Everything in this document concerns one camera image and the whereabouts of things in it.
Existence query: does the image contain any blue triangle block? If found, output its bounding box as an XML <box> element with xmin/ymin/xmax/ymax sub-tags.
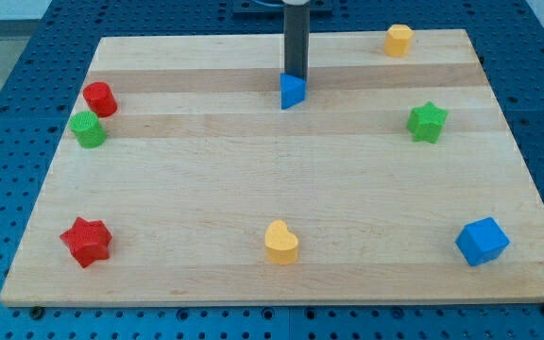
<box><xmin>280</xmin><ymin>74</ymin><xmax>306</xmax><ymax>110</ymax></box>

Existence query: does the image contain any yellow heart block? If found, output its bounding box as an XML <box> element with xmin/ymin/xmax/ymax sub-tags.
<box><xmin>264</xmin><ymin>220</ymin><xmax>299</xmax><ymax>264</ymax></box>

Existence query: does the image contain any wooden board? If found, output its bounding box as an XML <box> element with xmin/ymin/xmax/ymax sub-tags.
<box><xmin>0</xmin><ymin>29</ymin><xmax>544</xmax><ymax>307</ymax></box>

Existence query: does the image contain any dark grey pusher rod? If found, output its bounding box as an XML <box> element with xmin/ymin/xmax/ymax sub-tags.
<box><xmin>283</xmin><ymin>0</ymin><xmax>310</xmax><ymax>80</ymax></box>

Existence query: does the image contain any green star block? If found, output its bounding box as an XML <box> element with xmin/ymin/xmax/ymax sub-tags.
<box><xmin>407</xmin><ymin>101</ymin><xmax>449</xmax><ymax>144</ymax></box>

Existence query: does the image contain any yellow hexagon block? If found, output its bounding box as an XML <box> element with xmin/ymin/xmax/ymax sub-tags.
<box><xmin>384</xmin><ymin>24</ymin><xmax>414</xmax><ymax>58</ymax></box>

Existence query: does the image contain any red cylinder block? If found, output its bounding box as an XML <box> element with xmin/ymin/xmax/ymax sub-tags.
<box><xmin>82</xmin><ymin>81</ymin><xmax>118</xmax><ymax>118</ymax></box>

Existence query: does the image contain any green cylinder block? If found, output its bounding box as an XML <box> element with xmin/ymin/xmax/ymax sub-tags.
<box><xmin>69</xmin><ymin>110</ymin><xmax>107</xmax><ymax>148</ymax></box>

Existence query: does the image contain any red star block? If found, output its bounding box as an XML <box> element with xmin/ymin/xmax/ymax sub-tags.
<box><xmin>59</xmin><ymin>216</ymin><xmax>112</xmax><ymax>268</ymax></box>

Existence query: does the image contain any blue cube block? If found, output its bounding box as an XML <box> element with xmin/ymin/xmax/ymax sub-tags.
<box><xmin>455</xmin><ymin>217</ymin><xmax>510</xmax><ymax>266</ymax></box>

